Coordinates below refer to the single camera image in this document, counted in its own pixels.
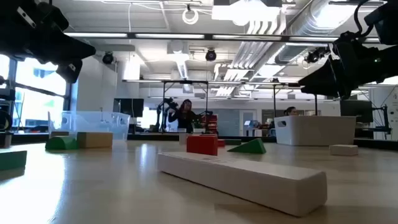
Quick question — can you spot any white ceiling light panel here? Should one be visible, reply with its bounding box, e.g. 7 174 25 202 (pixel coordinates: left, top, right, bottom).
211 0 282 27

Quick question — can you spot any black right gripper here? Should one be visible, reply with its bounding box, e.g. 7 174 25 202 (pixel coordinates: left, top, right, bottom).
297 30 386 99

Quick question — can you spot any silver ceiling duct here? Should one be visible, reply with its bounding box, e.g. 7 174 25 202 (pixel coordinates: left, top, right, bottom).
273 0 383 65

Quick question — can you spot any black monitor stand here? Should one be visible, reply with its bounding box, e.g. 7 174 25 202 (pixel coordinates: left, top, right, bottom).
371 105 392 139

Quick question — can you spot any overhead light bar beam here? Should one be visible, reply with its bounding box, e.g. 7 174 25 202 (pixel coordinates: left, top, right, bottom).
63 30 382 44

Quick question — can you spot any long natural wooden block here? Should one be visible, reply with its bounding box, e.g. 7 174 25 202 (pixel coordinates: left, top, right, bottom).
157 151 328 218

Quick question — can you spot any standing person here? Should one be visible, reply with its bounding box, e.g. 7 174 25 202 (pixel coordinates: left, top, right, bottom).
167 98 200 134

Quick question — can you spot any black ceiling spotlight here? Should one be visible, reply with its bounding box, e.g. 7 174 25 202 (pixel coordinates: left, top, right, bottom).
101 51 114 65
205 48 218 62

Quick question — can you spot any green wedge block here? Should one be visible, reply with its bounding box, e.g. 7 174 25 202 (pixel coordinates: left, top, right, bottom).
227 138 267 155

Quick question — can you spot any natural rectangular wooden block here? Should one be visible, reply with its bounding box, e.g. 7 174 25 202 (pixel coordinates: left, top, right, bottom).
76 131 114 149

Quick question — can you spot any red cube block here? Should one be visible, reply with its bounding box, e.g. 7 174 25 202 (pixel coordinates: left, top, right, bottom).
186 134 219 157

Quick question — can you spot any white plastic bin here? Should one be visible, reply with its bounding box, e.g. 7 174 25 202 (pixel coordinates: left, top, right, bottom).
274 115 357 147

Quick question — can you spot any clear plastic bin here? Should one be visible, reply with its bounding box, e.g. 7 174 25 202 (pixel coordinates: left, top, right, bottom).
47 111 131 141

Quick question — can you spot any red tool cabinet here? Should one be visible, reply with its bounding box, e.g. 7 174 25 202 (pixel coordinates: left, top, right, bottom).
201 114 218 134

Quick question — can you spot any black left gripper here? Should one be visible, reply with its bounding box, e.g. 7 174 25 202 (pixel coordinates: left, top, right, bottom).
0 0 97 85

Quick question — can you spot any black ceiling camera rig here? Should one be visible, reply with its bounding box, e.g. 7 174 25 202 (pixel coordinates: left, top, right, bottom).
303 45 332 65

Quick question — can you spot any black monitor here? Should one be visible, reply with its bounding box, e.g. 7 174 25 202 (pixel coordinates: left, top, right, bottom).
113 98 145 118
340 99 374 124

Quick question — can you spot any black table frame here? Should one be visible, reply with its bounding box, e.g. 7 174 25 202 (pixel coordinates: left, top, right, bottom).
0 132 398 150

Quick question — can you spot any white coiled cable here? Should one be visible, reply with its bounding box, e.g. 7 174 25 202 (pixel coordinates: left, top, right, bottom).
182 7 200 26

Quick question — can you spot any green half-cylinder block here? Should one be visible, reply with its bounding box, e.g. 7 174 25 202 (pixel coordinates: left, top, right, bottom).
45 136 79 151

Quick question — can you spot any black background rig frame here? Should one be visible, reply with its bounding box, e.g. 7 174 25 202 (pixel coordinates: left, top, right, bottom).
161 80 210 134
272 83 318 118

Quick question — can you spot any black right camera cable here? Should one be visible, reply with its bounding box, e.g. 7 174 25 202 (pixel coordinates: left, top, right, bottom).
354 0 376 37

